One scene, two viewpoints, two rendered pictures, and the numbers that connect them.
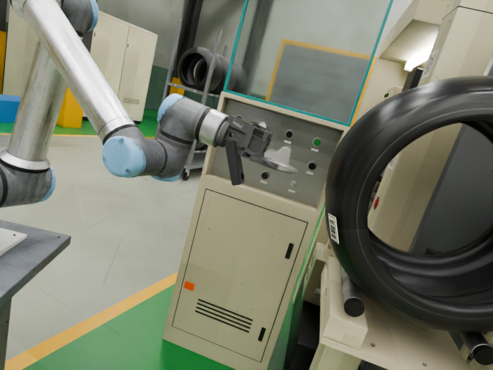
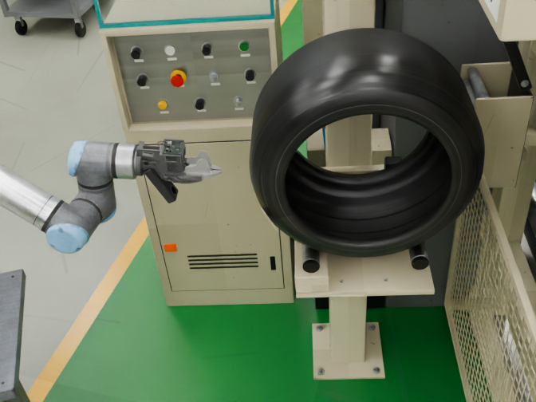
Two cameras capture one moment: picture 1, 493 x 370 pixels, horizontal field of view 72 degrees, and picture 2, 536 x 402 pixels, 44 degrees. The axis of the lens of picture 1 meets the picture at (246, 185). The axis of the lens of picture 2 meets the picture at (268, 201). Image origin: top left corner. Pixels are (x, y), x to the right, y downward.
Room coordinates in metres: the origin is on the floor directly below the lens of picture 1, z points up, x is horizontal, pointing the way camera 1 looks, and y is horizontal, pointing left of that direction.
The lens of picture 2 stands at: (-0.54, -0.12, 2.14)
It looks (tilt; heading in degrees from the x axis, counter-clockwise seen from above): 39 degrees down; 356
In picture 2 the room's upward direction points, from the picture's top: 5 degrees counter-clockwise
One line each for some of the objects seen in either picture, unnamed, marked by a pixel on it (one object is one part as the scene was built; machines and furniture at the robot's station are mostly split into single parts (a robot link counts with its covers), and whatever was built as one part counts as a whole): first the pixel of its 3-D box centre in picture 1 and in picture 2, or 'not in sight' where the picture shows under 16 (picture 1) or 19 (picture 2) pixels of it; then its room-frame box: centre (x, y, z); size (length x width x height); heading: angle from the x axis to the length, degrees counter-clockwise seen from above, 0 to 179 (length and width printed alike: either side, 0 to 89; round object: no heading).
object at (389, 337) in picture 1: (386, 323); (360, 247); (0.84, -0.47, 0.80); 0.37 x 0.36 x 0.02; 81
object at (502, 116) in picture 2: not in sight; (489, 125); (0.99, -0.88, 1.05); 0.20 x 0.15 x 0.30; 171
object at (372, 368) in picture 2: not in sight; (347, 348); (1.09, -0.50, 0.01); 0.27 x 0.27 x 0.02; 81
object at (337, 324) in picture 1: (341, 293); (310, 239); (0.86, -0.34, 0.83); 0.36 x 0.09 x 0.06; 171
